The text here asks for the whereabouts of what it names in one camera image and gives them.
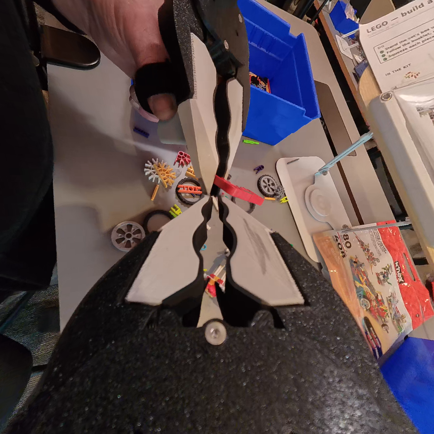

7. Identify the blue plastic storage bin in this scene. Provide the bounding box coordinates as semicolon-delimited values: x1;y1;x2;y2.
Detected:
379;336;434;434

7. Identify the multicolour construction toy model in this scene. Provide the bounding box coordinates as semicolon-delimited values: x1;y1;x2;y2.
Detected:
203;249;232;299

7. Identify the pile of construction toy pieces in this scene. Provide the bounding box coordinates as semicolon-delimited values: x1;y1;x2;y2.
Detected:
248;72;272;94

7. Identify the blue background bin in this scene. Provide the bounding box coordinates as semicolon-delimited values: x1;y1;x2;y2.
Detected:
328;0;360;35

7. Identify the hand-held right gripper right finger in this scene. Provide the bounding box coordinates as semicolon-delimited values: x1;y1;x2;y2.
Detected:
217;197;305;327

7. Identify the orange sun connector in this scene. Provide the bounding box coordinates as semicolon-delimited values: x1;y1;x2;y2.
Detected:
153;162;177;188

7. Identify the instruction booklet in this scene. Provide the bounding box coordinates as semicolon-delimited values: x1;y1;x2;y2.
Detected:
359;0;434;92

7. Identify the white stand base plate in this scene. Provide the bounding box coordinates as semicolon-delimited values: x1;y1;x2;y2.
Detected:
276;80;434;267

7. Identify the black tyre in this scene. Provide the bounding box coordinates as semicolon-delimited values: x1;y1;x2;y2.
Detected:
233;194;257;214
175;178;204;206
142;210;174;235

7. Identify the blue bin with square tag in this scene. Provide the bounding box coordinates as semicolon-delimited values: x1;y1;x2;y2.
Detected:
237;0;321;146

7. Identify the grey spoked wheel with tyre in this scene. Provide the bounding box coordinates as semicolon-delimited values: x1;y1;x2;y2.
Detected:
257;174;279;197

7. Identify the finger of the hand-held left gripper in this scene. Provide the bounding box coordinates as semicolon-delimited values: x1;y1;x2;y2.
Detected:
178;32;224;196
213;76;244;197

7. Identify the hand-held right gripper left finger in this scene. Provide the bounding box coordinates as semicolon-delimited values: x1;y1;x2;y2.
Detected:
125;196;213;327

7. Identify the orange toy set package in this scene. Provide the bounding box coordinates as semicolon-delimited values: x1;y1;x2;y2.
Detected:
313;220;434;360

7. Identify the person's left hand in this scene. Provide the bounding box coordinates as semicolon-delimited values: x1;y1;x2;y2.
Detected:
52;0;178;121

